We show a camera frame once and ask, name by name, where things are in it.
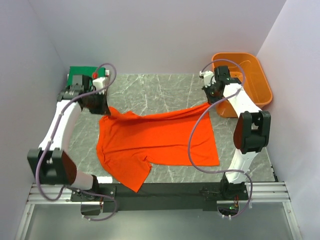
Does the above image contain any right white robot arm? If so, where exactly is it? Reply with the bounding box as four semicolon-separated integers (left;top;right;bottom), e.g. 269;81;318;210
199;65;271;200

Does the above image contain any aluminium rail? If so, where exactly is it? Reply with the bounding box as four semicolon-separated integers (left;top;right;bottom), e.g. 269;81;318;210
26;182;291;206

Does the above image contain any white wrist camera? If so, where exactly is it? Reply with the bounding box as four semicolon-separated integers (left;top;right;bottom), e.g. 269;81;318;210
199;70;216;88
92;70;110;95

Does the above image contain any orange t shirt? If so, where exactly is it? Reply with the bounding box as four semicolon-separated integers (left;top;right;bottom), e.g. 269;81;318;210
96;103;220;192

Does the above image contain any orange plastic basket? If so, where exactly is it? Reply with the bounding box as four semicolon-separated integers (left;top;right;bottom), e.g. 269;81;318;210
211;52;273;109

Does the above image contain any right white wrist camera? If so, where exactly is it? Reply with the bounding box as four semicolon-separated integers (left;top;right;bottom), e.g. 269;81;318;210
199;70;216;88

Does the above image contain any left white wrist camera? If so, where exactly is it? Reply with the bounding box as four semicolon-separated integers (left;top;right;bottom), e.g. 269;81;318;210
92;70;110;95

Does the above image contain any folded green t shirt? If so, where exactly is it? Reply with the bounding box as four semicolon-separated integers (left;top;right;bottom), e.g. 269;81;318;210
66;66;106;87

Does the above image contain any black base beam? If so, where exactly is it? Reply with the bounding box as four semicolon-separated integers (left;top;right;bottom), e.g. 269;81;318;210
70;182;251;216

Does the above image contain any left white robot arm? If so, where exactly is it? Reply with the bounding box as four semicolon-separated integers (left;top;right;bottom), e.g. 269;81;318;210
27;72;110;201

